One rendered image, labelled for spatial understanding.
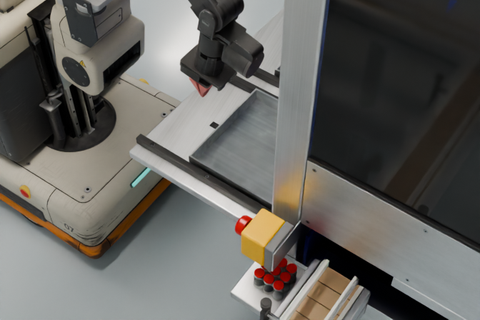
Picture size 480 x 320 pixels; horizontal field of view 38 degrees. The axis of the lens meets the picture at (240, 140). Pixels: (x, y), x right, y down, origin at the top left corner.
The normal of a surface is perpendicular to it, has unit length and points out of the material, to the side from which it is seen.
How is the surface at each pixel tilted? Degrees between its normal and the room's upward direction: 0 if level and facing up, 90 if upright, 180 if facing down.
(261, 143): 0
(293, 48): 90
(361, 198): 90
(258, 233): 0
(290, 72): 90
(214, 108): 0
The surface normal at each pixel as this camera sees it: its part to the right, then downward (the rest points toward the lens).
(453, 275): -0.59, 0.62
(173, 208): 0.00, -0.65
